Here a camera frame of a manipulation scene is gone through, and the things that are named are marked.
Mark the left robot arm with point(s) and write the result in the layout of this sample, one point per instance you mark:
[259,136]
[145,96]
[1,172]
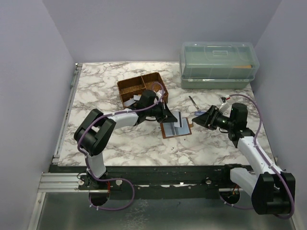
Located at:
[93,135]

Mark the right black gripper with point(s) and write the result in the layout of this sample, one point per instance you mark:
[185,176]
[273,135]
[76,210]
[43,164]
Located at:
[208,118]

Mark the grey credit card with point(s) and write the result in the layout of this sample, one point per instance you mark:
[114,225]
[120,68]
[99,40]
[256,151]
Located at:
[180,123]

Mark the brown leather card holder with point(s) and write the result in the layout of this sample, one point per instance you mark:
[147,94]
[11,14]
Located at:
[169,130]

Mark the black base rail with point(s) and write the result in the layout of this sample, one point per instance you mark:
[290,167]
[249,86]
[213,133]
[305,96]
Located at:
[154,182]

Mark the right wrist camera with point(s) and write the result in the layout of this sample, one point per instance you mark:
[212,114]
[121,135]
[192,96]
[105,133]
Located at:
[224,103]

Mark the clear lidded plastic box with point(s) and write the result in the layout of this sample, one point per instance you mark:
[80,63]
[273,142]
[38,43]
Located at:
[217,65]

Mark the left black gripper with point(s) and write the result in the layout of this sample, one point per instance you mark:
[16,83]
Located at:
[166,116]

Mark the brown woven basket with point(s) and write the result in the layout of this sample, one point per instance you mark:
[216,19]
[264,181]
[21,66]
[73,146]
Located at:
[136,85]

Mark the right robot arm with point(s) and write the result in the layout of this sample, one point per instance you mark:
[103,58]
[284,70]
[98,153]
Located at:
[272,190]

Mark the stack of credit cards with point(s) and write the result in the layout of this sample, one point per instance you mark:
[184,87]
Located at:
[132,100]

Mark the aluminium side rail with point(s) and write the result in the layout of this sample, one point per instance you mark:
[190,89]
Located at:
[73,86]

